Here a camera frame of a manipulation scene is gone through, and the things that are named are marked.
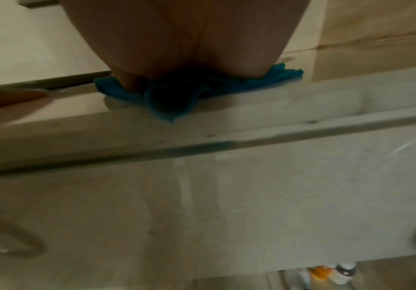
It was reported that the person's left hand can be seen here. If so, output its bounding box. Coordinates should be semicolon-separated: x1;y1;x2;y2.
0;88;50;113

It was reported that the person's right hand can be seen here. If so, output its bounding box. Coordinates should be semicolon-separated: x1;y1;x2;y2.
58;0;313;89

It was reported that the teal cleaning cloth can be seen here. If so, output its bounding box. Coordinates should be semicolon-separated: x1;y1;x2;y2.
93;62;305;125

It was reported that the beige marble sink countertop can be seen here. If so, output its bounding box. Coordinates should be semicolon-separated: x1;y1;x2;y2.
0;49;416;178

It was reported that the white vanity front panel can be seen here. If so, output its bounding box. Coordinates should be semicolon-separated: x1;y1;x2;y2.
0;121;416;284

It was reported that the plain white bottle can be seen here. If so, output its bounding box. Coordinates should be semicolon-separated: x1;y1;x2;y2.
296;267;313;290

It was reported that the orange bottle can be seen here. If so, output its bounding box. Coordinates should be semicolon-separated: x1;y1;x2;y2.
307;265;334;281

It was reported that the chrome towel ring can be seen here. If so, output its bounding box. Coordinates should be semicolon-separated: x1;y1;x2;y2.
0;209;46;259

